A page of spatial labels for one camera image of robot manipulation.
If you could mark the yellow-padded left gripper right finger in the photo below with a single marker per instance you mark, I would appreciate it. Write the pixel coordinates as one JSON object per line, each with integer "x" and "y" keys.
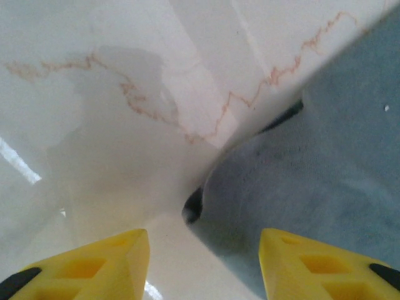
{"x": 287, "y": 275}

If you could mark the grey t-shirt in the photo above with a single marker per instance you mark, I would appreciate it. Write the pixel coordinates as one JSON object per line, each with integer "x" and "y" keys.
{"x": 328, "y": 172}

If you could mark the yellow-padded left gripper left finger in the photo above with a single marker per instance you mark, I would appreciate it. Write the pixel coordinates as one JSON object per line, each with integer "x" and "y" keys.
{"x": 118, "y": 281}

